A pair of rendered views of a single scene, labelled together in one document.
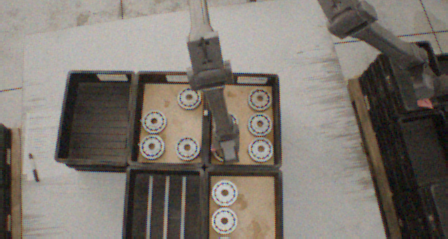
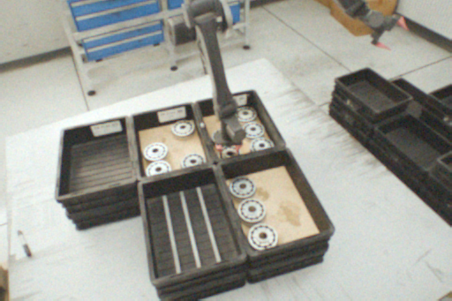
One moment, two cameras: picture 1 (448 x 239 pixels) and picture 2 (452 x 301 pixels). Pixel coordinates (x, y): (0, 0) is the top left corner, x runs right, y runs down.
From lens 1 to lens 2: 0.74 m
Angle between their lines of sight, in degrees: 28
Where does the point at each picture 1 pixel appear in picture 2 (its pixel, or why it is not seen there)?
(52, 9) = not seen: hidden behind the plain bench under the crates
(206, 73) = (199, 0)
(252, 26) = not seen: hidden behind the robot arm
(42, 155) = (34, 229)
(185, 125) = (185, 150)
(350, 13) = not seen: outside the picture
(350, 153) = (344, 145)
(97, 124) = (97, 171)
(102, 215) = (115, 267)
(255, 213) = (280, 199)
